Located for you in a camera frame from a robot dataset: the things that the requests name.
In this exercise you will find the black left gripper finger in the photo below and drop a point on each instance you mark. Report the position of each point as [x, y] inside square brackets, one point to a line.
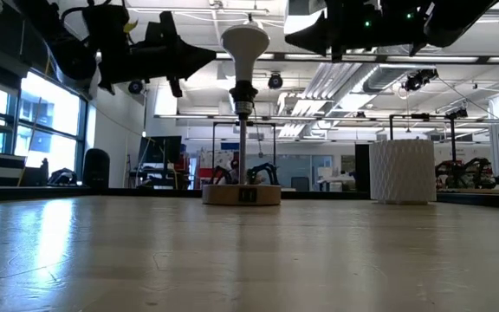
[193, 60]

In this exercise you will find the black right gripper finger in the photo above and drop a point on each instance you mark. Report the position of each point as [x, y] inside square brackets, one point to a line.
[314, 34]

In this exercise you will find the white light bulb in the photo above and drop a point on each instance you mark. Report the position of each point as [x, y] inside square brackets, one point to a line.
[245, 43]

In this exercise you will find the lamp stand with wooden base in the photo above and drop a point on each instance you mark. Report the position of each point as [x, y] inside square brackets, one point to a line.
[241, 195]

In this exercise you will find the background black robot arm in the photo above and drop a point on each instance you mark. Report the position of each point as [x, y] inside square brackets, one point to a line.
[267, 169]
[221, 173]

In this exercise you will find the long ceiling light strip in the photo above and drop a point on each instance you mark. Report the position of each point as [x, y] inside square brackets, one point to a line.
[362, 58]

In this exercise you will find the black ceiling-mounted device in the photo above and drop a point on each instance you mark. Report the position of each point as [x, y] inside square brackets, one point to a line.
[418, 80]

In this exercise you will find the black monitor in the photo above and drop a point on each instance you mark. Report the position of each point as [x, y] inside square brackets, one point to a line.
[160, 149]

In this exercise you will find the person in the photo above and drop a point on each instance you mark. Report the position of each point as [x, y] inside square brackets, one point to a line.
[234, 164]

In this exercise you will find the black chair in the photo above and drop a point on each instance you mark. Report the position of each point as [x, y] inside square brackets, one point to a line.
[96, 171]

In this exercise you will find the dark bag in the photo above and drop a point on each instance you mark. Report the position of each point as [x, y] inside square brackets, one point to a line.
[63, 177]

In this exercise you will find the dark water bottle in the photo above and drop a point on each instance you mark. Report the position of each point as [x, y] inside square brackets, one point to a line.
[44, 173]

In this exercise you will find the black pole stand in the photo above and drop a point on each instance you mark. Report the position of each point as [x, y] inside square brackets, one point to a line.
[453, 143]

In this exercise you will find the black cabinet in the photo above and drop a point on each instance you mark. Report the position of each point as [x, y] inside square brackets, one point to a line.
[362, 169]

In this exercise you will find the red black background robot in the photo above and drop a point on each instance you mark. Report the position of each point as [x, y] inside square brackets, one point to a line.
[470, 173]

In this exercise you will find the black table edge rail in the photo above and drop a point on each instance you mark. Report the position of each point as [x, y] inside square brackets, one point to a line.
[37, 193]

